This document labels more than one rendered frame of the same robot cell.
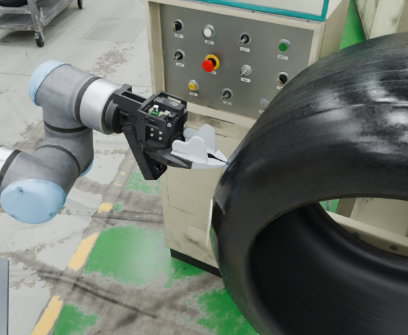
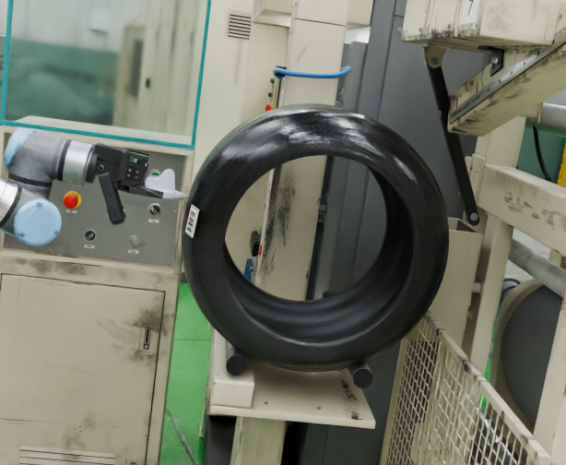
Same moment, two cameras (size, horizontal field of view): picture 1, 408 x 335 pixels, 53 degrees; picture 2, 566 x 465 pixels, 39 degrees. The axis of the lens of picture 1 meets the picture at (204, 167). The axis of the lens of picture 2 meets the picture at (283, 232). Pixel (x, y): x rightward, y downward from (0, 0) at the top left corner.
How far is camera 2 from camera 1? 1.27 m
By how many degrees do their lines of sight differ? 41
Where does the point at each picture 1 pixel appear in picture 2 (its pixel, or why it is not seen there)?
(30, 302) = not seen: outside the picture
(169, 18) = not seen: hidden behind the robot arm
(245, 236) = (225, 215)
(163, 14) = not seen: hidden behind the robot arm
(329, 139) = (272, 133)
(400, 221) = (297, 286)
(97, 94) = (80, 147)
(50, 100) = (34, 154)
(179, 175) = (16, 359)
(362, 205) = (265, 278)
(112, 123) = (93, 169)
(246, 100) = (113, 240)
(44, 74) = (27, 135)
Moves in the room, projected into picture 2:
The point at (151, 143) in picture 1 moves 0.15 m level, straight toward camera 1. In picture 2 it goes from (129, 181) to (167, 196)
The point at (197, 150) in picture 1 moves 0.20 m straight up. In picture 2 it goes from (167, 183) to (178, 88)
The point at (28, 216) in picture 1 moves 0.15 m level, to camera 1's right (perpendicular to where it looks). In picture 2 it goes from (36, 233) to (111, 234)
